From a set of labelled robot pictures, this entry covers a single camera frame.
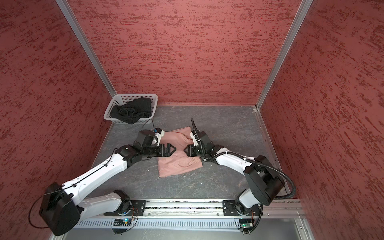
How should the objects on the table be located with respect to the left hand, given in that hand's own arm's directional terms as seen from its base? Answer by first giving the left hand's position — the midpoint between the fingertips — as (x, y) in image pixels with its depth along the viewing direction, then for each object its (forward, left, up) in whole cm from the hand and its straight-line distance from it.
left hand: (169, 152), depth 80 cm
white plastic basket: (+48, +47, -5) cm, 67 cm away
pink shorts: (-2, -5, -8) cm, 9 cm away
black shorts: (+29, +28, +3) cm, 40 cm away
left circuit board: (-31, +19, -13) cm, 38 cm away
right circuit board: (-31, -40, -14) cm, 52 cm away
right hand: (+2, -9, -5) cm, 11 cm away
